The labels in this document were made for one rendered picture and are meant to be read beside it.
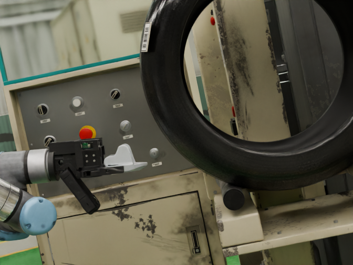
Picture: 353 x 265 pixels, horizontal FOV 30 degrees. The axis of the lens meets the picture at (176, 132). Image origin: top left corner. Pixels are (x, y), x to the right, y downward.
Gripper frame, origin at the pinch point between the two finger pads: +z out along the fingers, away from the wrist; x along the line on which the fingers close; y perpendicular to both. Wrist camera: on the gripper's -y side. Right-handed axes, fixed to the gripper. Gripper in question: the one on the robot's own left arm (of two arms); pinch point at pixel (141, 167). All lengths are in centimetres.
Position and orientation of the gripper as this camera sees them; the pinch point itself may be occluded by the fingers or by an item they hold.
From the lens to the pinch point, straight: 145.7
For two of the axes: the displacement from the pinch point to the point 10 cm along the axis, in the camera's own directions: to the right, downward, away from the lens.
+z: 10.0, -0.8, -0.4
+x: 0.4, -0.6, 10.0
